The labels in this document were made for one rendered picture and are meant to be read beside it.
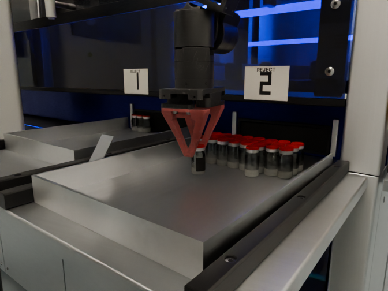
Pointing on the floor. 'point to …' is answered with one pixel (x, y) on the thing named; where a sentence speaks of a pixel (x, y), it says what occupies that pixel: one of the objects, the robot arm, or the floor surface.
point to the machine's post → (363, 145)
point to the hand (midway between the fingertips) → (194, 148)
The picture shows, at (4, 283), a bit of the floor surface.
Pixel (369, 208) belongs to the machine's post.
